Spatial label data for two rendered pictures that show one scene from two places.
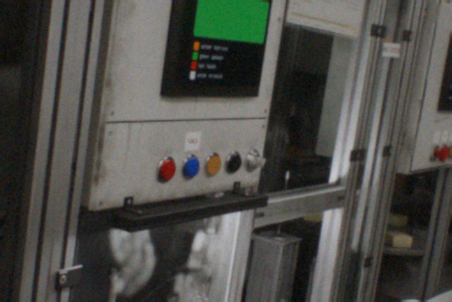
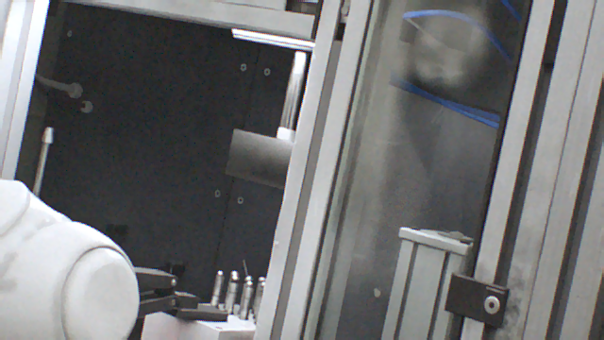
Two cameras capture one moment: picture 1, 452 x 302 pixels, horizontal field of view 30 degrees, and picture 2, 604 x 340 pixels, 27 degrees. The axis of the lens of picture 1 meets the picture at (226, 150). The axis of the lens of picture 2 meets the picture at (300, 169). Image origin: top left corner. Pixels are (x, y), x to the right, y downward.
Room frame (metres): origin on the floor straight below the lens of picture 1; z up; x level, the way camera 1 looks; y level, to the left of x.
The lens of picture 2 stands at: (1.92, -1.21, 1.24)
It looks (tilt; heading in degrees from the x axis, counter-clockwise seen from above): 3 degrees down; 97
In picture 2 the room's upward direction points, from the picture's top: 12 degrees clockwise
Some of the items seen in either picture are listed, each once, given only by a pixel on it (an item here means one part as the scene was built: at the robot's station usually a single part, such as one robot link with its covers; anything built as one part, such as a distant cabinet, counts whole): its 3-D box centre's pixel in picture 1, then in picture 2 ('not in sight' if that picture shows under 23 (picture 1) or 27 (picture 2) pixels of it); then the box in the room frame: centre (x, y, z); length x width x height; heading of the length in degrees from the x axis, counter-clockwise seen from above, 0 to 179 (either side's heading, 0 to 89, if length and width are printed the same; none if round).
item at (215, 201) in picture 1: (197, 203); not in sight; (1.28, 0.03, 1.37); 0.36 x 0.04 x 0.04; 147
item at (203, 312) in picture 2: not in sight; (192, 311); (1.72, -0.06, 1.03); 0.07 x 0.03 x 0.01; 57
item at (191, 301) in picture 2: not in sight; (176, 290); (1.70, -0.08, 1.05); 0.05 x 0.01 x 0.03; 57
